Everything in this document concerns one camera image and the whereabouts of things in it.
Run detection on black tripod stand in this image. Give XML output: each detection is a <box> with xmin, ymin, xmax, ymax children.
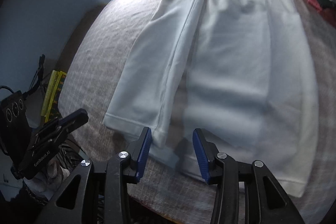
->
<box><xmin>29</xmin><ymin>54</ymin><xmax>46</xmax><ymax>93</ymax></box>

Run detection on black cable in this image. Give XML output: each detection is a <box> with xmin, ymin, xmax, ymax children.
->
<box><xmin>0</xmin><ymin>84</ymin><xmax>17</xmax><ymax>94</ymax></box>

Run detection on beige plaid bed blanket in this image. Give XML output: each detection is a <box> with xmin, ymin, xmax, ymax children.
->
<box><xmin>59</xmin><ymin>0</ymin><xmax>335</xmax><ymax>223</ymax></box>

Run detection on yellow box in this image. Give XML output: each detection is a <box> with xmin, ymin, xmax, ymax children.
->
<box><xmin>41</xmin><ymin>70</ymin><xmax>67</xmax><ymax>123</ymax></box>

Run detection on white shorts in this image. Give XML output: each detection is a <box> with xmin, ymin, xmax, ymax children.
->
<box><xmin>103</xmin><ymin>0</ymin><xmax>318</xmax><ymax>197</ymax></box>

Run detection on red folded garment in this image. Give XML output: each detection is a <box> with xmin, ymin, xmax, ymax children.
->
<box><xmin>306</xmin><ymin>0</ymin><xmax>335</xmax><ymax>28</ymax></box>

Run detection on grey gloved left hand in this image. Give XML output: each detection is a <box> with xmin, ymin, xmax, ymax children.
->
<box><xmin>23</xmin><ymin>157</ymin><xmax>70</xmax><ymax>200</ymax></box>

